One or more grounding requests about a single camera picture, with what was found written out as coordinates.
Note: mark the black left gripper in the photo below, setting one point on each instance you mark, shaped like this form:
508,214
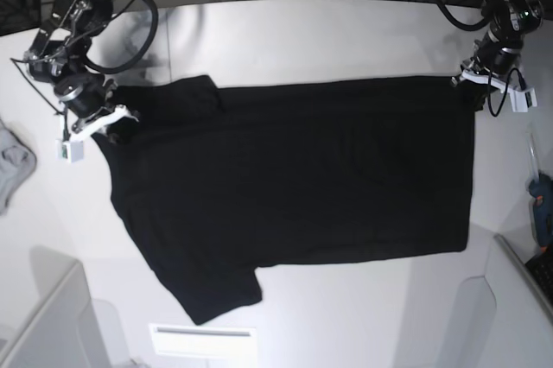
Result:
492,56

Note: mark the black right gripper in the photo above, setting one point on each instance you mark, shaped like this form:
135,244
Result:
88,97

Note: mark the black T-shirt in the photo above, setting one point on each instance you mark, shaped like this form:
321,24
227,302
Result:
220,182

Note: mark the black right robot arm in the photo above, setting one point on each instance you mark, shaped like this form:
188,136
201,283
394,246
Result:
58,56

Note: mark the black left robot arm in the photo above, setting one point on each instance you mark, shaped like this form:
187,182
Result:
506,19

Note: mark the blue glue gun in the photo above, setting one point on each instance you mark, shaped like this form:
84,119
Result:
541,192

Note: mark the grey cloth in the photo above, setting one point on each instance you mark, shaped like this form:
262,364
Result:
18,163

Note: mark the black keyboard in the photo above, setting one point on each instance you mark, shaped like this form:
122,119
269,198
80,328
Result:
541,269

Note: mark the white label plate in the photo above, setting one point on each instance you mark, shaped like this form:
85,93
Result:
203,342

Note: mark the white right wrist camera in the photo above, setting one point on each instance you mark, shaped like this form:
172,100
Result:
70,148

